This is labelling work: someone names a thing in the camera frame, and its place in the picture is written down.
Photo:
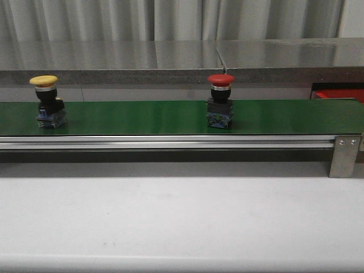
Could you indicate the steel conveyor support bracket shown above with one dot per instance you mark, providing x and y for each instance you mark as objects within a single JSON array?
[{"x": 344, "y": 156}]

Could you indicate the red mushroom push button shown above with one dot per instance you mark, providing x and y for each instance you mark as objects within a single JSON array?
[{"x": 219, "y": 106}]

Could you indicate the green conveyor belt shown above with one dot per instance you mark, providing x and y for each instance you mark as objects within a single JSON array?
[{"x": 251, "y": 117}]

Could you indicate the aluminium conveyor side rail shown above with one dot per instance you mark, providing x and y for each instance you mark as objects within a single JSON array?
[{"x": 176, "y": 142}]

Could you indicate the yellow mushroom push button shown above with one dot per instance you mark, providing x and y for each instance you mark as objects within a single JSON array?
[{"x": 51, "y": 108}]

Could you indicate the left grey stone shelf slab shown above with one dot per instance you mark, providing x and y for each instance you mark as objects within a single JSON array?
[{"x": 101, "y": 62}]

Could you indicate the right grey stone shelf slab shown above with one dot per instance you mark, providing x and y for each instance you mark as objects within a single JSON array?
[{"x": 293, "y": 61}]

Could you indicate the grey pleated curtain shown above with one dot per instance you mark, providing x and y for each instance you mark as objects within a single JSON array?
[{"x": 24, "y": 21}]

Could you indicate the red plastic bin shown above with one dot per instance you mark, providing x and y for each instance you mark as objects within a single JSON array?
[{"x": 356, "y": 94}]

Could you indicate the grey stone shelf slab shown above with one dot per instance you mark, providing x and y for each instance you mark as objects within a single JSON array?
[
  {"x": 293, "y": 61},
  {"x": 101, "y": 62}
]

